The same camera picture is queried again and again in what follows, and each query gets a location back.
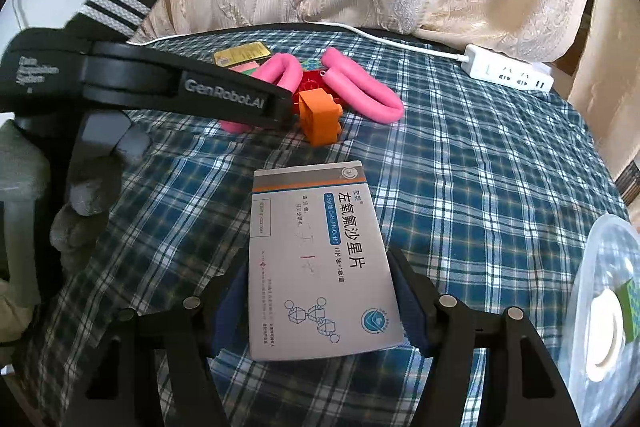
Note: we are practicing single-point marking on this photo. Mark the pink foam roller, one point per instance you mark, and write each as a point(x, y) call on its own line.
point(280, 69)
point(385, 107)

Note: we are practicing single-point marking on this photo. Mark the blue plaid tablecloth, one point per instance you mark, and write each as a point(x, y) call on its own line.
point(475, 182)

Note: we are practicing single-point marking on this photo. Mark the clear plastic bowl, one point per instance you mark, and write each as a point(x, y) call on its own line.
point(590, 267)

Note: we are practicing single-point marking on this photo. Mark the green dotted block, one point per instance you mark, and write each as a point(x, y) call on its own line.
point(631, 307)

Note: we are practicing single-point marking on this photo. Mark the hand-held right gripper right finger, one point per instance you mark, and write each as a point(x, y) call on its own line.
point(407, 302)

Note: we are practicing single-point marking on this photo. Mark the pink wooden block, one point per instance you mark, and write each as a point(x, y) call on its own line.
point(236, 69)

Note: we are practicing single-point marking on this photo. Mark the person's left hand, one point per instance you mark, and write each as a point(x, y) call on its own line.
point(90, 187)

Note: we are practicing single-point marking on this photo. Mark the white medicine box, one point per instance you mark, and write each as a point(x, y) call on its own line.
point(320, 257)

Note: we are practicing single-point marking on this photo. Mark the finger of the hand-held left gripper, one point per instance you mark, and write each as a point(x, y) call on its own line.
point(225, 94)

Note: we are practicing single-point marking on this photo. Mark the yellow flat box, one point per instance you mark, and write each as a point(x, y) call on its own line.
point(240, 53)

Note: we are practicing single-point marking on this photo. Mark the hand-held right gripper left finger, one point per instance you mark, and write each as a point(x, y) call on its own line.
point(232, 307)

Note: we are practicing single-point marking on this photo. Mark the orange toy brick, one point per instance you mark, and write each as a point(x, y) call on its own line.
point(320, 117)

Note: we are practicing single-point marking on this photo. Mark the white round disc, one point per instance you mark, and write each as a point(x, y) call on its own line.
point(597, 322)

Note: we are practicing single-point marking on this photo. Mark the green hexagonal patterned block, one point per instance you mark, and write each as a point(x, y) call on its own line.
point(313, 63)

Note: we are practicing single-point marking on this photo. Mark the white power strip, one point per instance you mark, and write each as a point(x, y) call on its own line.
point(500, 69)

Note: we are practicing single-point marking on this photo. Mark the red toy brick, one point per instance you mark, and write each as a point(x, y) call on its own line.
point(312, 83)

